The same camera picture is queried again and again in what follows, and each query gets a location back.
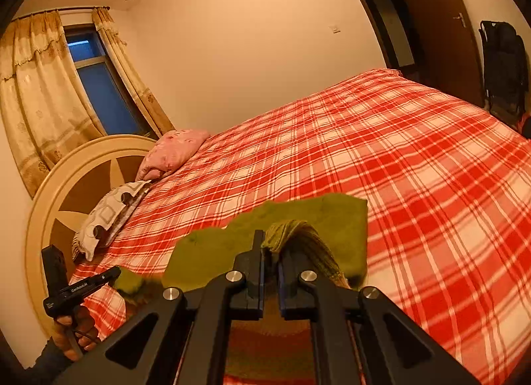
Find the green striped knit sweater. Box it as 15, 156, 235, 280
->
112, 193, 368, 311

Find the person's left hand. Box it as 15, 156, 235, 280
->
51, 306, 101, 362

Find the grey patterned pillow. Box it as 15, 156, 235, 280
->
72, 180, 153, 261

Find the cream and brown headboard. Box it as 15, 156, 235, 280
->
24, 134, 156, 337

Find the red plaid bed sheet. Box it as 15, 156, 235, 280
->
74, 69, 530, 384

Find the left beige curtain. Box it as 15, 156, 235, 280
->
1, 11, 105, 196

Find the beige curtain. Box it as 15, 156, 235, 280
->
1, 11, 105, 196
92, 7, 174, 138

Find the pink floral pillow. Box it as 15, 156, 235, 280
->
135, 129, 210, 181

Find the dark blue window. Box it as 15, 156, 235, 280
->
66, 25, 156, 139

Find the right beige curtain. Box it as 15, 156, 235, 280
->
92, 7, 174, 138

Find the brown wooden door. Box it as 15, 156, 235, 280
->
404, 0, 484, 107

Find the black folded stroller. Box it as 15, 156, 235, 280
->
479, 20, 528, 122

